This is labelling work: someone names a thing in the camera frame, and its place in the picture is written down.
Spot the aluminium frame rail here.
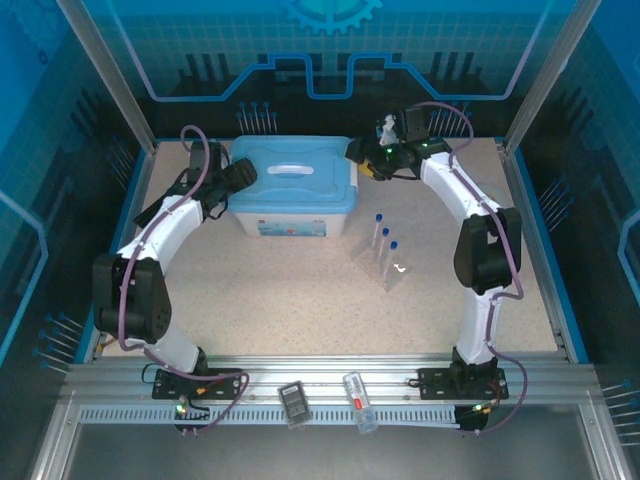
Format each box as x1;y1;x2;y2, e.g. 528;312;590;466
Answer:
62;353;601;401

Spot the blue plastic box lid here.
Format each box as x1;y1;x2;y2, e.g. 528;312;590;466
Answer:
229;135;359;214

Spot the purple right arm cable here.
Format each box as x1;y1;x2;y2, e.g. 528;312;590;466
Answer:
409;101;530;435

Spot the aluminium frame post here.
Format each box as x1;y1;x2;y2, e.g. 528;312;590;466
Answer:
502;0;604;156
55;0;160;156

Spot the white plastic storage box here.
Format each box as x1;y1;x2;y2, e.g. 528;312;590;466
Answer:
229;159;359;240

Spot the black connector board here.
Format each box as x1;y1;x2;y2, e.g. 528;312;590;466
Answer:
172;397;211;437
457;399;489;435

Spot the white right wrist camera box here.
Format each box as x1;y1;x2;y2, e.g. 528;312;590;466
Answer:
374;113;401;146

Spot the clear acrylic test tube rack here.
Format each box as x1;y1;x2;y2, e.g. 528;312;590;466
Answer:
349;219;409;294

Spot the black rectangular case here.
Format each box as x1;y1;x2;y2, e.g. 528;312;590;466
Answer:
277;380;312;430

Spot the slotted grey cable duct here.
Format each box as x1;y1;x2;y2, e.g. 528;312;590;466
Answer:
78;405;459;426

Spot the black rectangular tray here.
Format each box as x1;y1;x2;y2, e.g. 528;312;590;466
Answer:
132;187;189;229

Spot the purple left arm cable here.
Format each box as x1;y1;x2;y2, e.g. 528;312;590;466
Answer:
118;124;251;437

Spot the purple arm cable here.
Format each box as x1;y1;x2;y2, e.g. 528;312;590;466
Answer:
118;124;251;437
409;101;530;435

